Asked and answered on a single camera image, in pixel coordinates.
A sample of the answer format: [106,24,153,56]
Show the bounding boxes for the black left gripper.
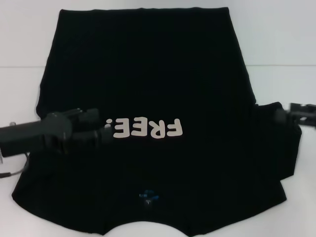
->
[0,108,116,158]

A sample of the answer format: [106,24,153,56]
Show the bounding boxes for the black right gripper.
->
[274,102,316,128]

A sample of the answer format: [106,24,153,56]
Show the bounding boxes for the black shirt with FREE print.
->
[11,7,303,237]

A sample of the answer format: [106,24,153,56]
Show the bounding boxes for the thin dark gripper cable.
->
[0,152,32,179]

